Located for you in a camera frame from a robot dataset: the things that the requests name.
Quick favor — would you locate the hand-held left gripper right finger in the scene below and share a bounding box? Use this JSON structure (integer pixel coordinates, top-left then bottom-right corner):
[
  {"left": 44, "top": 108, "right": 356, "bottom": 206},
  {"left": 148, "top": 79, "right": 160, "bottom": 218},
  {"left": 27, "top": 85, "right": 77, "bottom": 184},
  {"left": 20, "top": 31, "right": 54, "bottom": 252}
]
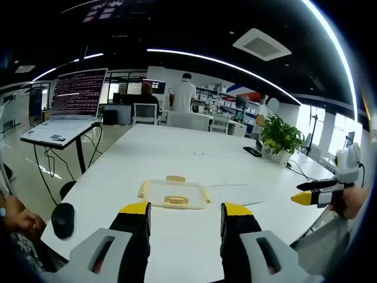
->
[{"left": 220, "top": 202, "right": 325, "bottom": 283}]

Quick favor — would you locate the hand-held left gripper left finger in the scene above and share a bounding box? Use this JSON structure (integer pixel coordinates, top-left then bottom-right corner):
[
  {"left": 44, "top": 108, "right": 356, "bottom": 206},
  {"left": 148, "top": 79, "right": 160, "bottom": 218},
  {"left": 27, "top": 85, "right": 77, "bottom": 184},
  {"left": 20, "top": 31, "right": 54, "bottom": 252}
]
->
[{"left": 44, "top": 201, "right": 153, "bottom": 283}]

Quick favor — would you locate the clear lid with yellow plastic buckles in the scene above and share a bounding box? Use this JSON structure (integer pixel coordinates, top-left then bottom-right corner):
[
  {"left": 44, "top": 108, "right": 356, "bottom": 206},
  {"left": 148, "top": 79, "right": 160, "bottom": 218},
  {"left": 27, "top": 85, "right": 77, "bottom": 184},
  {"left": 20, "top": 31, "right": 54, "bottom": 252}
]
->
[{"left": 137, "top": 175, "right": 212, "bottom": 210}]

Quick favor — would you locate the person's right hand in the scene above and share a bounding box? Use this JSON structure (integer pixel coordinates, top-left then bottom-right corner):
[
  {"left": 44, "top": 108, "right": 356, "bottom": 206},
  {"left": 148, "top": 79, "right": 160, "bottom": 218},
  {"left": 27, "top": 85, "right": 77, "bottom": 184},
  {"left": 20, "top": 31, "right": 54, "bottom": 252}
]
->
[{"left": 329, "top": 186, "right": 371, "bottom": 219}]

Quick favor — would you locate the black computer mouse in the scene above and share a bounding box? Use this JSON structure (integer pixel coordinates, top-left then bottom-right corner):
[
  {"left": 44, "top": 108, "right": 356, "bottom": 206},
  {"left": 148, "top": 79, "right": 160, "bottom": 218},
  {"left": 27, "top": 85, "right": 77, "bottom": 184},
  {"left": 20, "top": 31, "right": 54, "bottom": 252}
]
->
[{"left": 51, "top": 202, "right": 75, "bottom": 239}]

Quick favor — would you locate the grey mesh office chair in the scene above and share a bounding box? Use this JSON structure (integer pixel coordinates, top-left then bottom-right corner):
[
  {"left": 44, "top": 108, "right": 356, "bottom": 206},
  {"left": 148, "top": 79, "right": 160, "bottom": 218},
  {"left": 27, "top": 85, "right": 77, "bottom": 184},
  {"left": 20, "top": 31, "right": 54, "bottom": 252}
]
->
[{"left": 289, "top": 216, "right": 352, "bottom": 278}]

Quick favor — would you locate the black tripod stand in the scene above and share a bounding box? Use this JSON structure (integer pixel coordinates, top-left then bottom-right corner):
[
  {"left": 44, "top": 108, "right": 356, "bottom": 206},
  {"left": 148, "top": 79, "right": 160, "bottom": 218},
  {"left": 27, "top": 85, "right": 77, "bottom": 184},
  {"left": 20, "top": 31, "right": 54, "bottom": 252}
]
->
[{"left": 305, "top": 104, "right": 321, "bottom": 156}]

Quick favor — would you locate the green potted plant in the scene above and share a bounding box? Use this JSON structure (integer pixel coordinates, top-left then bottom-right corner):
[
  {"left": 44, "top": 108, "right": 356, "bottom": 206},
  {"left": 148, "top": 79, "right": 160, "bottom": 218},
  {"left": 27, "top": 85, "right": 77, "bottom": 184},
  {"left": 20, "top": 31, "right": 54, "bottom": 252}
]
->
[{"left": 260, "top": 114, "right": 307, "bottom": 165}]

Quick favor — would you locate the black smartphone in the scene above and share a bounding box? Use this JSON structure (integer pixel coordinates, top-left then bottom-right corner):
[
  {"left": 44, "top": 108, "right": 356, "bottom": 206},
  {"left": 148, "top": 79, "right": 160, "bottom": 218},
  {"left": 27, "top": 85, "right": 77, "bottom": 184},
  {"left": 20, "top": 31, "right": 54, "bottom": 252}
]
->
[{"left": 243, "top": 146, "right": 263, "bottom": 157}]

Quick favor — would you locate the black laptop stand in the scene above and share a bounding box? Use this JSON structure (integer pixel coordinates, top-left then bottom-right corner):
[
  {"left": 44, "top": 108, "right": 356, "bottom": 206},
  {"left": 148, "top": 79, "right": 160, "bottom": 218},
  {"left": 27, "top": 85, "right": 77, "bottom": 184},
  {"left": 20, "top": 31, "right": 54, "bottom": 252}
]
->
[{"left": 33, "top": 123, "right": 104, "bottom": 206}]

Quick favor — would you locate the black laptop stand table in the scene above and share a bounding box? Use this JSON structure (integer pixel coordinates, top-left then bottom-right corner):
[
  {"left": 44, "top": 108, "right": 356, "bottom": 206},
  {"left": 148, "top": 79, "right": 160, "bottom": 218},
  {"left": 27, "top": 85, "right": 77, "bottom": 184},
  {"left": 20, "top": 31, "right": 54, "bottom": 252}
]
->
[{"left": 19, "top": 122, "right": 102, "bottom": 200}]

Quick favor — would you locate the white mesh office chair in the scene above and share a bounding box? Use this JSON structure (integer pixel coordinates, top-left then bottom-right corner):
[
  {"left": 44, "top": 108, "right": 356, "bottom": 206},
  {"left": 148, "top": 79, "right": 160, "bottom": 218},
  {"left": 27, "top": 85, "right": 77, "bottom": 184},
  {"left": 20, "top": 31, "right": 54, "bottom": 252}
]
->
[
  {"left": 132, "top": 103, "right": 159, "bottom": 126},
  {"left": 209, "top": 114, "right": 233, "bottom": 134}
]

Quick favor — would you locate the shelf with white boxes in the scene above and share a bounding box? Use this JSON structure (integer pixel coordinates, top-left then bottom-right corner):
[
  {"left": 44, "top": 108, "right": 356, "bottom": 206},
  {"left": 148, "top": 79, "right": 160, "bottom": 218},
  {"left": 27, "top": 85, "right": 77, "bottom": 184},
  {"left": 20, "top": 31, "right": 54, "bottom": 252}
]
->
[{"left": 194, "top": 83, "right": 262, "bottom": 119}]

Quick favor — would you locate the ceiling air conditioner vent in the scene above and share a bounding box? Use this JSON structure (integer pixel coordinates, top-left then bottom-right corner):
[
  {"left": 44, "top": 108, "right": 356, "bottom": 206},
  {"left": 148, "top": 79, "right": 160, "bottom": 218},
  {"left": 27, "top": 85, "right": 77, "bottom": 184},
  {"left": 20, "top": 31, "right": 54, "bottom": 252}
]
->
[{"left": 232, "top": 28, "right": 293, "bottom": 62}]

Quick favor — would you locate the white open laptop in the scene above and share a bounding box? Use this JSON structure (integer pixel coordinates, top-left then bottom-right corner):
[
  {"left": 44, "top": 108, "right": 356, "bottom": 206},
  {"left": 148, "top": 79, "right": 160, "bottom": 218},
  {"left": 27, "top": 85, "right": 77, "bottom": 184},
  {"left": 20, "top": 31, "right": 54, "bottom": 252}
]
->
[{"left": 20, "top": 68, "right": 108, "bottom": 147}]

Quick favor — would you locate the curved ceiling light strip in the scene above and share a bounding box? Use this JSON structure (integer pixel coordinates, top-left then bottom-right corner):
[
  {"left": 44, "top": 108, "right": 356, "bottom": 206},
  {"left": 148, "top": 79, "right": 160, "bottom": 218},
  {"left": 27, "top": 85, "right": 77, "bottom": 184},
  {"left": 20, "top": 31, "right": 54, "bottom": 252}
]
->
[{"left": 146, "top": 48, "right": 303, "bottom": 106}]

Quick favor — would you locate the dark computer monitor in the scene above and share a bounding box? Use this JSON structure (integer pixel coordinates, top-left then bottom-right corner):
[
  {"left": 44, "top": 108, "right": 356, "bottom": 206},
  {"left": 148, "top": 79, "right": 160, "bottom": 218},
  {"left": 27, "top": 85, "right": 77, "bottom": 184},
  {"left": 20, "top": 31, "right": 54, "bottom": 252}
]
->
[{"left": 142, "top": 78, "right": 167, "bottom": 96}]

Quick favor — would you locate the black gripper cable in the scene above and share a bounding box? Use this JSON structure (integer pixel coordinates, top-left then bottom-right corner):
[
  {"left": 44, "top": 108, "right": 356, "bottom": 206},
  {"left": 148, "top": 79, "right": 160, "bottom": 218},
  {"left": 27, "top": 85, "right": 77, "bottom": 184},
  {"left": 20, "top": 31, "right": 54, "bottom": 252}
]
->
[{"left": 357, "top": 161, "right": 366, "bottom": 188}]

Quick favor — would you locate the black cable on table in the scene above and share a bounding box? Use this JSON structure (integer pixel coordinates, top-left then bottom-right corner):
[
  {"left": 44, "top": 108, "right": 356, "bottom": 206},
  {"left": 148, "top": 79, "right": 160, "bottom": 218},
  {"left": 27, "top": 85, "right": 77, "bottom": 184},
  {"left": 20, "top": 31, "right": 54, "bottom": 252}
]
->
[{"left": 286, "top": 160, "right": 319, "bottom": 182}]

